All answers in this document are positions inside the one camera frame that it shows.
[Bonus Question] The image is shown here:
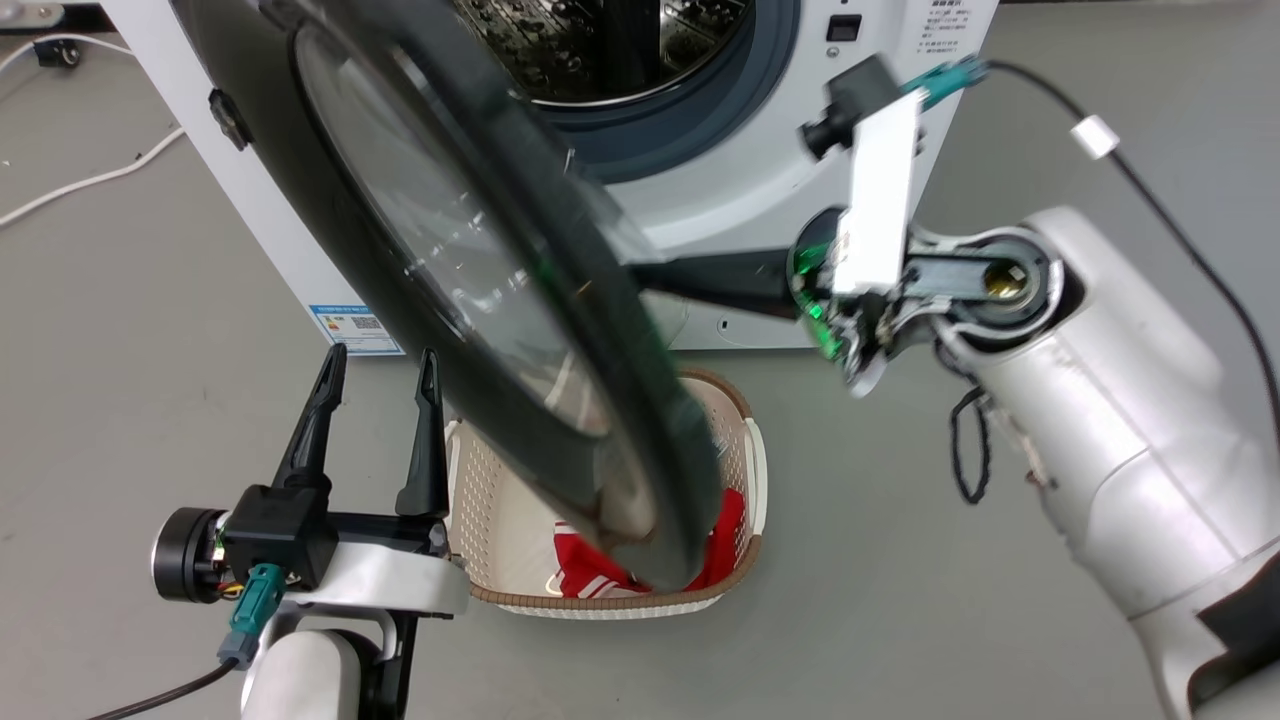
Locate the right gripper green-lit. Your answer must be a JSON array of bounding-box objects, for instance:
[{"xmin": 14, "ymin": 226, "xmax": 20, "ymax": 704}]
[{"xmin": 628, "ymin": 208, "xmax": 946, "ymax": 399}]

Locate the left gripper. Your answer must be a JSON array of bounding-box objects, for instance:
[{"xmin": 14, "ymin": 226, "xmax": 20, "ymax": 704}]
[{"xmin": 271, "ymin": 344, "xmax": 472, "ymax": 621}]

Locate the dark round glass washer door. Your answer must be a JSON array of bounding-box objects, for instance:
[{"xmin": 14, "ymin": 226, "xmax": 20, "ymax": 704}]
[{"xmin": 170, "ymin": 0, "xmax": 726, "ymax": 593}]

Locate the white front-load washing machine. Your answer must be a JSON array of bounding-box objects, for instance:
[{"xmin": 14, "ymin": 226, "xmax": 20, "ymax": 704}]
[{"xmin": 100, "ymin": 0, "xmax": 1001, "ymax": 358}]

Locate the blue white energy label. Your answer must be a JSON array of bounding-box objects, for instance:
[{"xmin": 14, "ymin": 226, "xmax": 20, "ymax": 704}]
[{"xmin": 308, "ymin": 303, "xmax": 404, "ymax": 358}]

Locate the white perforated laundry basket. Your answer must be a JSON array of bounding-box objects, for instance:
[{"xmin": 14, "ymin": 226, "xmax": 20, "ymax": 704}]
[{"xmin": 443, "ymin": 367, "xmax": 769, "ymax": 621}]

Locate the red white-striped garment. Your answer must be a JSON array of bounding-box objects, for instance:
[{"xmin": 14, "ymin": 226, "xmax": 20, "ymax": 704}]
[{"xmin": 553, "ymin": 488, "xmax": 747, "ymax": 600}]

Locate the white right camera bracket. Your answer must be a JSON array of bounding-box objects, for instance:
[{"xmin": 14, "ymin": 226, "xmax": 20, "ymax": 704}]
[{"xmin": 832, "ymin": 90, "xmax": 922, "ymax": 298}]

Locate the teal left camera plug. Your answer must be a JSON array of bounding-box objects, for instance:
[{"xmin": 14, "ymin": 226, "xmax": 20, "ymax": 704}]
[{"xmin": 218, "ymin": 562, "xmax": 290, "ymax": 670}]

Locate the teal camera plug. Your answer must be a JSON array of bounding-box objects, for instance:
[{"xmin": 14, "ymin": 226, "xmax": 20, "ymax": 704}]
[
  {"xmin": 903, "ymin": 56, "xmax": 992, "ymax": 109},
  {"xmin": 218, "ymin": 562, "xmax": 290, "ymax": 670}
]

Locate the teal right camera plug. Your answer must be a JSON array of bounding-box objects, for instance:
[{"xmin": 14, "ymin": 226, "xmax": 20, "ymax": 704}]
[{"xmin": 903, "ymin": 56, "xmax": 992, "ymax": 109}]

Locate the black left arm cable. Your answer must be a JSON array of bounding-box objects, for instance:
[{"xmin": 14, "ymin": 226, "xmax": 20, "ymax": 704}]
[{"xmin": 85, "ymin": 655, "xmax": 241, "ymax": 720}]

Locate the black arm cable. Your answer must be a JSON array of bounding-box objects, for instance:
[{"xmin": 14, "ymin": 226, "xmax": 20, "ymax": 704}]
[
  {"xmin": 983, "ymin": 60, "xmax": 1280, "ymax": 426},
  {"xmin": 85, "ymin": 655, "xmax": 241, "ymax": 720}
]

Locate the thick white floor cable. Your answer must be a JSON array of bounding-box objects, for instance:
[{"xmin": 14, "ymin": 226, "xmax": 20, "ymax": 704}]
[{"xmin": 0, "ymin": 125, "xmax": 188, "ymax": 230}]

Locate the white cable tag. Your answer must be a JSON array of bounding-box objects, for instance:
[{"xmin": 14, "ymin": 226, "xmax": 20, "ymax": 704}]
[{"xmin": 1069, "ymin": 114, "xmax": 1120, "ymax": 161}]

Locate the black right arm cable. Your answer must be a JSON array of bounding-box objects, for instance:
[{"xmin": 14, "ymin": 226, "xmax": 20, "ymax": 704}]
[{"xmin": 983, "ymin": 60, "xmax": 1280, "ymax": 426}]

